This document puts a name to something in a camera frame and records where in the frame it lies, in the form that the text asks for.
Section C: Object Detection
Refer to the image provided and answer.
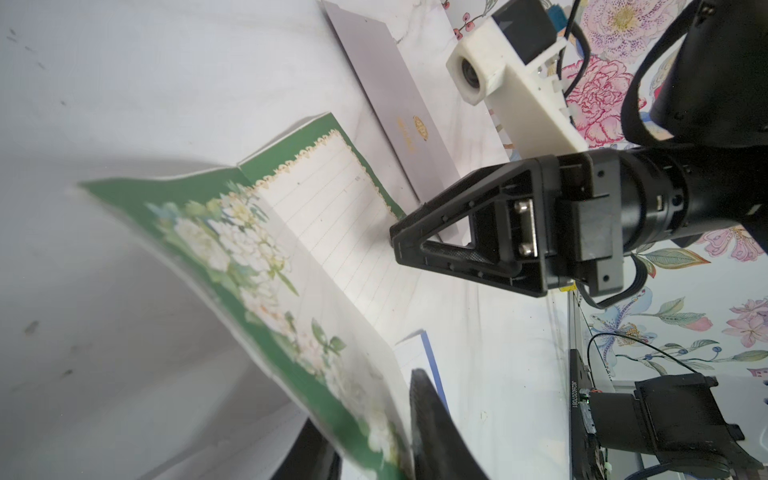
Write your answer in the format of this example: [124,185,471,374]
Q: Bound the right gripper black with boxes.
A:
[389,145,767,297]

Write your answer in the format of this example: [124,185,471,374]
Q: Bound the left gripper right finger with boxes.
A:
[409,369,488,480]

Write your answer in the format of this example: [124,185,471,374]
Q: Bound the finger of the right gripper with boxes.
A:
[391,235,548,297]

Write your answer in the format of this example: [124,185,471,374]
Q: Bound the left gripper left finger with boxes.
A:
[286,420,342,480]

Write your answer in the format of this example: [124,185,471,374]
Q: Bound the blue floral letter paper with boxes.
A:
[393,329,450,411]

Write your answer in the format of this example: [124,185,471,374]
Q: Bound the grey envelope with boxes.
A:
[322,1,474,214]

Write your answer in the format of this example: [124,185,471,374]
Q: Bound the green floral letter paper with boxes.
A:
[82,113,417,479]

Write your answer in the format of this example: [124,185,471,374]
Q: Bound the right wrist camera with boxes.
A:
[446,1,588,158]

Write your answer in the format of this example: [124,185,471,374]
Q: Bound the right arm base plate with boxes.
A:
[568,350,767,479]

